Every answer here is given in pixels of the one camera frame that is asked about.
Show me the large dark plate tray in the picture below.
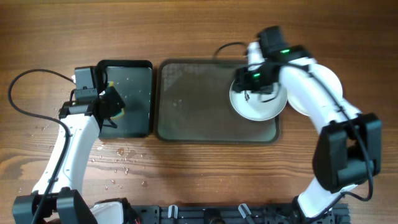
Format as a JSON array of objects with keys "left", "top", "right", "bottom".
[{"left": 154, "top": 58, "right": 280, "bottom": 145}]

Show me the white plate stained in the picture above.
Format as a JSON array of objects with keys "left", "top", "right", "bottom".
[
  {"left": 287, "top": 64, "right": 343, "bottom": 116},
  {"left": 229, "top": 82, "right": 287, "bottom": 121}
]

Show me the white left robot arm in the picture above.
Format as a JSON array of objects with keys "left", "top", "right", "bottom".
[{"left": 12, "top": 66, "right": 125, "bottom": 223}]

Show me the small dark sponge tray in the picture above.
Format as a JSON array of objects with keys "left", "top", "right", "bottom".
[{"left": 97, "top": 60, "right": 153, "bottom": 139}]

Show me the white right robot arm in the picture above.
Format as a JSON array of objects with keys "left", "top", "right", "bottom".
[{"left": 229, "top": 26, "right": 382, "bottom": 223}]

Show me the green yellow sponge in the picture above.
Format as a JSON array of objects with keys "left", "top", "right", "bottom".
[{"left": 108, "top": 81, "right": 125, "bottom": 119}]

